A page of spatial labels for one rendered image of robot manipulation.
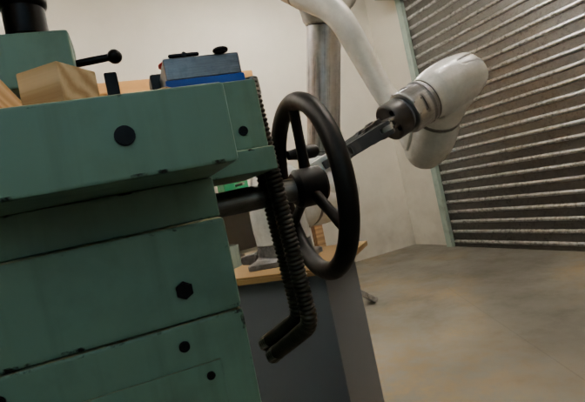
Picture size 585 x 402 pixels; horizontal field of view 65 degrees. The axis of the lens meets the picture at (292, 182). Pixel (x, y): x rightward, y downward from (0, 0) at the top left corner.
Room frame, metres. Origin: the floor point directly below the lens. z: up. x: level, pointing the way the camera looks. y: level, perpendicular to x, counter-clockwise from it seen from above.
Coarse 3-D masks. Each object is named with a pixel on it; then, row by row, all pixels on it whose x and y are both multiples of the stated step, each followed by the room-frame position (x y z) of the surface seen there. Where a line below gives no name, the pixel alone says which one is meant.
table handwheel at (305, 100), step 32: (288, 96) 0.69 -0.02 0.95; (288, 128) 0.78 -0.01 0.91; (320, 128) 0.60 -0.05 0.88; (224, 192) 0.66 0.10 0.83; (256, 192) 0.67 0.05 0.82; (288, 192) 0.68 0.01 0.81; (320, 192) 0.68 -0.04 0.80; (352, 192) 0.58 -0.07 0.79; (352, 224) 0.59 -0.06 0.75; (352, 256) 0.61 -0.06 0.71
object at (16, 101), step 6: (0, 84) 0.35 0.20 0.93; (0, 90) 0.35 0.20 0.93; (6, 90) 0.37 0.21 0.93; (0, 96) 0.34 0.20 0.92; (6, 96) 0.36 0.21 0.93; (12, 96) 0.38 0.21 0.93; (0, 102) 0.34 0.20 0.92; (6, 102) 0.36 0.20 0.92; (12, 102) 0.38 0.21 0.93; (18, 102) 0.40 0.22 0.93
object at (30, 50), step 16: (32, 32) 0.57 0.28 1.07; (48, 32) 0.58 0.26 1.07; (64, 32) 0.58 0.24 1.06; (0, 48) 0.56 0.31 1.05; (16, 48) 0.56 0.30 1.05; (32, 48) 0.57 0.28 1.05; (48, 48) 0.58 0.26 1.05; (64, 48) 0.58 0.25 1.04; (0, 64) 0.56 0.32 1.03; (16, 64) 0.56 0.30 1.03; (32, 64) 0.57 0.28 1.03; (16, 80) 0.56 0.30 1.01
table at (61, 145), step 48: (144, 96) 0.32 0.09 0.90; (192, 96) 0.33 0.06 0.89; (0, 144) 0.29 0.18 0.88; (48, 144) 0.30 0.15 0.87; (96, 144) 0.31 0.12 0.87; (144, 144) 0.32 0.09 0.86; (192, 144) 0.33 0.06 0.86; (0, 192) 0.29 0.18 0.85; (48, 192) 0.30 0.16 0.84; (96, 192) 0.36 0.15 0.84
